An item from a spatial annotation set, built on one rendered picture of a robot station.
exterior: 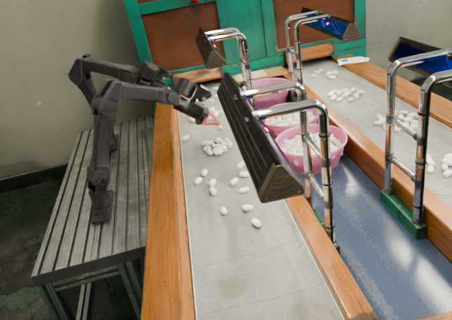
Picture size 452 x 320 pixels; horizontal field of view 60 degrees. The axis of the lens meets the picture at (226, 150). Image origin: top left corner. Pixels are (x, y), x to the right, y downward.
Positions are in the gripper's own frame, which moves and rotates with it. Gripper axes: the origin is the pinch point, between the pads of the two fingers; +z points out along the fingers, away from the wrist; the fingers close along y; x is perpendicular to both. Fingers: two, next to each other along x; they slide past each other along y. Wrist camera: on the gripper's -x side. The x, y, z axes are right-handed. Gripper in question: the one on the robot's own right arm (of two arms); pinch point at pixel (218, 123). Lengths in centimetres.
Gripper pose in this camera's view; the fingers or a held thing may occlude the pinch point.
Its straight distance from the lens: 163.6
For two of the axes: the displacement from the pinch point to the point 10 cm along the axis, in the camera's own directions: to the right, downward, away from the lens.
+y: -1.4, -4.2, 9.0
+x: -5.1, 8.1, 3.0
